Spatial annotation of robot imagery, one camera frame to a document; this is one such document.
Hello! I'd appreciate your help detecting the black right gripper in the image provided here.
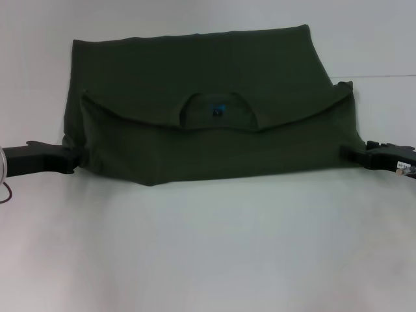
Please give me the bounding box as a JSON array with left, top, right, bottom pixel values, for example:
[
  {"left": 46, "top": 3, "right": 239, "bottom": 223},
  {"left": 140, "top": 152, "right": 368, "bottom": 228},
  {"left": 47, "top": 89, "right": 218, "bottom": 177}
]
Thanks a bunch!
[{"left": 339, "top": 140, "right": 416, "bottom": 180}]

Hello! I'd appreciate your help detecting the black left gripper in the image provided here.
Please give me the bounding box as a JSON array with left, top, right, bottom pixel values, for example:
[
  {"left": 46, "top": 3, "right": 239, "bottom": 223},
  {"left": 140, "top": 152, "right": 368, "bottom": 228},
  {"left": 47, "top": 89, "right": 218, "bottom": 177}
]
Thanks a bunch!
[{"left": 1, "top": 140, "right": 88, "bottom": 178}]

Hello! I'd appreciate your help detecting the dark green printed t-shirt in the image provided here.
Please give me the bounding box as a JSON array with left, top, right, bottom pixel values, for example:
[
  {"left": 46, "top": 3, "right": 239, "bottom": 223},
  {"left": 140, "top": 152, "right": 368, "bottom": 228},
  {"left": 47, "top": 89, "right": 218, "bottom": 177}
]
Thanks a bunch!
[{"left": 60, "top": 23, "right": 367, "bottom": 188}]

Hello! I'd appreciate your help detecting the right gripper cable with plug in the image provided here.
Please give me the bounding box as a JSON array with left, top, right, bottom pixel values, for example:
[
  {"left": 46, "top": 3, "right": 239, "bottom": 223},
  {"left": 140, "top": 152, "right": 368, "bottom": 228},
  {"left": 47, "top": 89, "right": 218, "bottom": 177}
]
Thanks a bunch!
[{"left": 395, "top": 164, "right": 416, "bottom": 179}]

